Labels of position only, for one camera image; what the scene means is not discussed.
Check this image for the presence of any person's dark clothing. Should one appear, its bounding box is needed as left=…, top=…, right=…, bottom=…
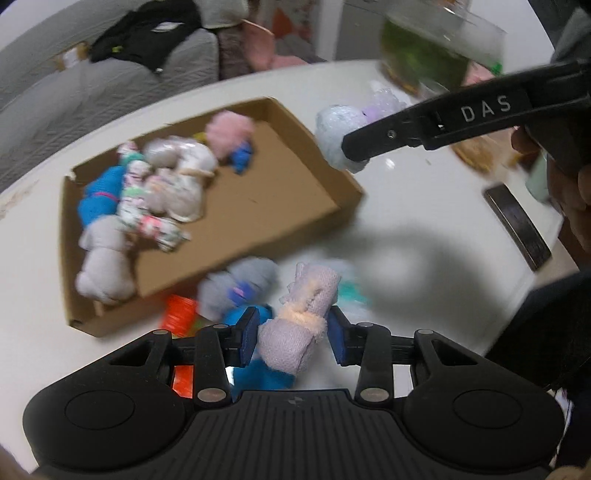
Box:
left=485, top=270, right=591, bottom=395

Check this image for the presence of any glass fish bowl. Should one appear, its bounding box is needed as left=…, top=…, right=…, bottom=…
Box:
left=379, top=0, right=509, bottom=95

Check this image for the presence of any pink fluffy sock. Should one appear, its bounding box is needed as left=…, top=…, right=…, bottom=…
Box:
left=205, top=111, right=256, bottom=161

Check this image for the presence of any white and red sock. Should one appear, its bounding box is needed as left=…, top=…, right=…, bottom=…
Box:
left=137, top=213, right=191, bottom=253

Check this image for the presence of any small cardboard parcel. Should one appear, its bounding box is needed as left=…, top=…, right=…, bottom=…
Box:
left=55, top=41, right=90, bottom=72

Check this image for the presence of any small dark blue sock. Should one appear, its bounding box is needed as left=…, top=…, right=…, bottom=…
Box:
left=230, top=143, right=256, bottom=175

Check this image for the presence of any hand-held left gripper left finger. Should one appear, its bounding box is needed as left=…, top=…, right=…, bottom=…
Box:
left=99, top=307, right=260, bottom=409

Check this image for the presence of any white and teal sock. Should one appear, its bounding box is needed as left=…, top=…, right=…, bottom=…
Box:
left=337, top=259, right=374, bottom=309

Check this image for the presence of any person's right hand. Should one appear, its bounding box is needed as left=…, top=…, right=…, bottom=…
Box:
left=510, top=126, right=591, bottom=222

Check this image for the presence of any tan round object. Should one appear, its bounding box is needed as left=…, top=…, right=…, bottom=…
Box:
left=450, top=134, right=522, bottom=174

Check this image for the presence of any pale lilac sock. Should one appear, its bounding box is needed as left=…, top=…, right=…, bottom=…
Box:
left=143, top=136, right=182, bottom=169

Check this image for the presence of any light blue fluffy sock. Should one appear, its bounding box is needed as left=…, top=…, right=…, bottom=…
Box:
left=315, top=105, right=370, bottom=174

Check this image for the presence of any pink plastic chair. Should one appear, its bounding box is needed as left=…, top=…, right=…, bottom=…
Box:
left=242, top=18, right=324, bottom=70

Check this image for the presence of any lavender fluffy sock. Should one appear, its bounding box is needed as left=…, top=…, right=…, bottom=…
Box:
left=362, top=88, right=408, bottom=121

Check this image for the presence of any shallow cardboard box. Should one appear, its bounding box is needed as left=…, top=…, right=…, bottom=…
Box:
left=60, top=97, right=365, bottom=340

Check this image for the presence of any dark mobile phone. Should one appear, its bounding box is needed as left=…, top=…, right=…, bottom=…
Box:
left=482, top=185, right=553, bottom=272

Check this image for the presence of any cream white sock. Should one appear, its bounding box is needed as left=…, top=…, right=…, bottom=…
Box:
left=157, top=141, right=219, bottom=223

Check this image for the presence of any grey quilted sofa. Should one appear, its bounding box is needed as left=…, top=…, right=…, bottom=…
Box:
left=0, top=0, right=220, bottom=185

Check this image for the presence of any light grey sock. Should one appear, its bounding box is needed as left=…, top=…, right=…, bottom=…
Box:
left=75, top=217, right=138, bottom=305

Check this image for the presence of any pale green cup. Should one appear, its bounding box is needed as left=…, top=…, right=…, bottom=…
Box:
left=524, top=154, right=561, bottom=202

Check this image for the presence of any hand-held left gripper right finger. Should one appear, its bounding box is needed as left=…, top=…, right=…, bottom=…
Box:
left=325, top=306, right=491, bottom=408

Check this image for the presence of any black jacket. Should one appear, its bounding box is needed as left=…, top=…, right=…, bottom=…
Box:
left=89, top=0, right=204, bottom=75

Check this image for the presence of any lavender and peach sock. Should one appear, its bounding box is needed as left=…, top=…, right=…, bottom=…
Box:
left=256, top=262, right=342, bottom=376

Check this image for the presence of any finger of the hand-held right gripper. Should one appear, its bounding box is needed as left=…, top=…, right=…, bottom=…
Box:
left=341, top=106, right=444, bottom=163

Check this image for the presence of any white floral sock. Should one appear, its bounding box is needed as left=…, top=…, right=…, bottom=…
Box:
left=116, top=143, right=157, bottom=232

